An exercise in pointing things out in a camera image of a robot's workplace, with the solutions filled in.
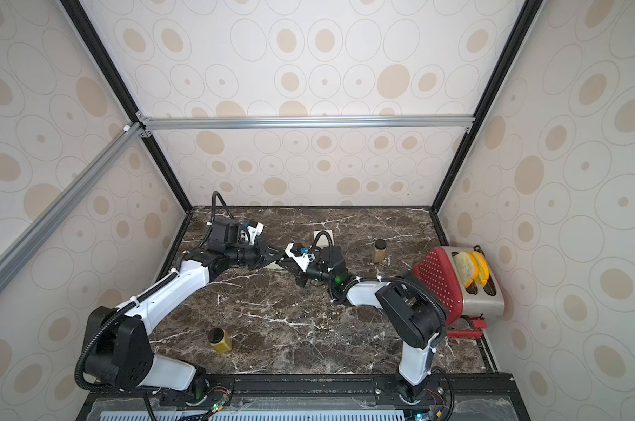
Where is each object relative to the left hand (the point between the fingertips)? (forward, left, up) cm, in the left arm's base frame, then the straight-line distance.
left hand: (289, 252), depth 78 cm
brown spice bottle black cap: (+10, -31, -13) cm, 35 cm away
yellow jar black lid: (-22, +19, -13) cm, 32 cm away
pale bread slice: (-3, -53, -2) cm, 53 cm away
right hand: (-2, +4, -7) cm, 8 cm away
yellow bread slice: (-4, -57, -1) cm, 57 cm away
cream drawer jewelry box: (0, +5, -7) cm, 9 cm away
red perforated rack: (-2, -46, -7) cm, 46 cm away
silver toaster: (-12, -57, -5) cm, 59 cm away
